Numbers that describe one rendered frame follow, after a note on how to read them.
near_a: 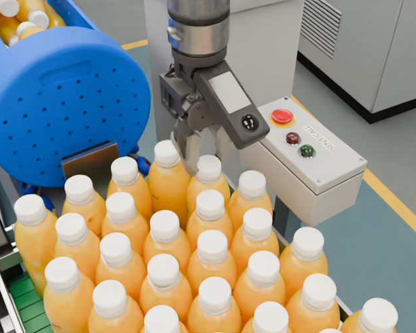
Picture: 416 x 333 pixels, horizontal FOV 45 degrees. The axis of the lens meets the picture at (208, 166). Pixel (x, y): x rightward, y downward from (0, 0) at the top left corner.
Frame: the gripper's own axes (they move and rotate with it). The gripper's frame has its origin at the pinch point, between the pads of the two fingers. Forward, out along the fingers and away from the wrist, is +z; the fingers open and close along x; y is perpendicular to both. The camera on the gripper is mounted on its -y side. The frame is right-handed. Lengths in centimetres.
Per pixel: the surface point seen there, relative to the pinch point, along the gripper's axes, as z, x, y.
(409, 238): 110, -107, 17
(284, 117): -1.3, -16.0, 2.0
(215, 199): -0.7, 3.0, -6.8
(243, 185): -0.7, -1.9, -6.6
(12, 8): -6, 12, 54
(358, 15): 60, -144, 100
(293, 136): -1.3, -14.3, -2.6
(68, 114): -1.6, 13.8, 21.1
